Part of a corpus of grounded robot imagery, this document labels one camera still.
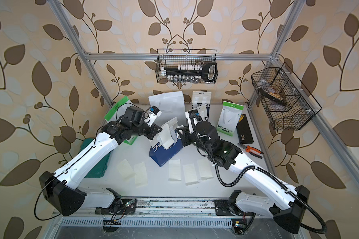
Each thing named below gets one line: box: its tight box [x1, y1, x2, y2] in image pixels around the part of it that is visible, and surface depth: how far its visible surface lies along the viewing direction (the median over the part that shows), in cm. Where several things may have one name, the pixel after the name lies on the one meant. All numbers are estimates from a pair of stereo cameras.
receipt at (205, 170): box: [197, 159, 214, 179], surface depth 89 cm
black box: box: [236, 114, 254, 144], surface depth 102 cm
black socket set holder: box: [161, 62, 218, 84], surface depth 86 cm
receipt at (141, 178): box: [134, 162, 149, 188], surface depth 88 cm
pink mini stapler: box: [147, 105, 163, 127], surface depth 67 cm
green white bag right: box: [216, 101, 245, 137], surface depth 95 cm
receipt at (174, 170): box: [168, 159, 182, 182], surface depth 90 cm
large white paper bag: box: [148, 90, 187, 126], surface depth 98 cm
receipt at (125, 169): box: [116, 157, 137, 179], surface depth 90 cm
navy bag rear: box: [191, 91, 212, 121], surface depth 97 cm
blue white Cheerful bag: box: [149, 116, 184, 167], surface depth 81 cm
